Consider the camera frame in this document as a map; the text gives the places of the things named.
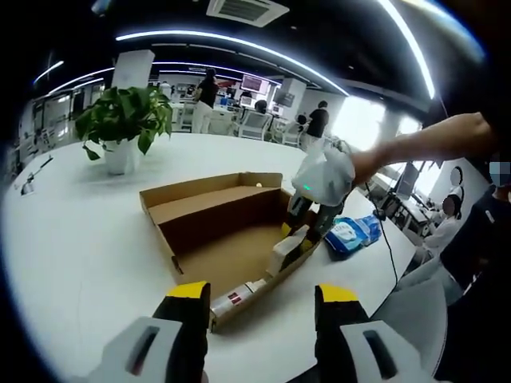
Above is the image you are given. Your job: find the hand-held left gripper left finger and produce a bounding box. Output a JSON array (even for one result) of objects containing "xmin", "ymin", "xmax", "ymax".
[{"xmin": 85, "ymin": 281, "xmax": 212, "ymax": 383}]

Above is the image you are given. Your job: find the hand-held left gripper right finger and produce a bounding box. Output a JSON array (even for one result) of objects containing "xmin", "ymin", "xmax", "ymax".
[{"xmin": 314, "ymin": 283, "xmax": 438, "ymax": 383}]

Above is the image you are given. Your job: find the blue wet wipes pack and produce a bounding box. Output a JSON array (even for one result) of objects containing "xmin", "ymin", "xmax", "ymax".
[{"xmin": 323, "ymin": 217, "xmax": 365, "ymax": 257}]

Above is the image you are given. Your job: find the small white carton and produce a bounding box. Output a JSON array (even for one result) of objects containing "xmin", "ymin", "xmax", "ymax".
[{"xmin": 266, "ymin": 224, "xmax": 311, "ymax": 278}]

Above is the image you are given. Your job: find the brown cardboard shoe box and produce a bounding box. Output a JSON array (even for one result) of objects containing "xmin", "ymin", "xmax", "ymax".
[{"xmin": 138, "ymin": 171, "xmax": 323, "ymax": 334}]

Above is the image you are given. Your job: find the dark screen on stand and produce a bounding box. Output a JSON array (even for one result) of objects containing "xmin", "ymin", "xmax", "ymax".
[{"xmin": 397, "ymin": 163, "xmax": 421, "ymax": 200}]

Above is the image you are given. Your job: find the white mesh office chair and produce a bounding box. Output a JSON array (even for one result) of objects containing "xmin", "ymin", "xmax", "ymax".
[{"xmin": 239, "ymin": 109, "xmax": 275, "ymax": 139}]

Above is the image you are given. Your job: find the person's dark shirt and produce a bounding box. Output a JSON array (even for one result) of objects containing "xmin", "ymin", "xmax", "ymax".
[{"xmin": 438, "ymin": 187, "xmax": 511, "ymax": 372}]

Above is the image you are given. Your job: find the long ceiling light strip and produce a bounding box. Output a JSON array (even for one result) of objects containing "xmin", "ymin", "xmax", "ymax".
[
  {"xmin": 115, "ymin": 30, "xmax": 351, "ymax": 97},
  {"xmin": 378, "ymin": 0, "xmax": 436, "ymax": 100}
]

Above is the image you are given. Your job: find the ceiling air conditioner vent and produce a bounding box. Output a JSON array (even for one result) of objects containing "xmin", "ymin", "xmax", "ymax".
[{"xmin": 206, "ymin": 0, "xmax": 291, "ymax": 28}]

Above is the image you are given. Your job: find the green potted plant white pot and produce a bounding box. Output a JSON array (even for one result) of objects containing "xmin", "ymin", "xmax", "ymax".
[{"xmin": 74, "ymin": 85, "xmax": 173, "ymax": 176}]

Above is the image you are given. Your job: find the thin dark stick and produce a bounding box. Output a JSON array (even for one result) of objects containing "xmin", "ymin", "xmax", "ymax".
[{"xmin": 30, "ymin": 155, "xmax": 55, "ymax": 177}]

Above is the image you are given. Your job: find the short ceiling light strip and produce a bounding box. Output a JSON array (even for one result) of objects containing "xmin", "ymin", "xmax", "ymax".
[{"xmin": 34, "ymin": 60, "xmax": 65, "ymax": 85}]

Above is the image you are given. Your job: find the black cable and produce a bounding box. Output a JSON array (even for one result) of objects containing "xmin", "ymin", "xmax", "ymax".
[{"xmin": 361, "ymin": 181, "xmax": 400, "ymax": 289}]

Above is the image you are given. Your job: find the pink wall screen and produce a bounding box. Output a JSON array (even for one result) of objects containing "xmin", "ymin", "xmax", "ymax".
[{"xmin": 242, "ymin": 74, "xmax": 269, "ymax": 93}]

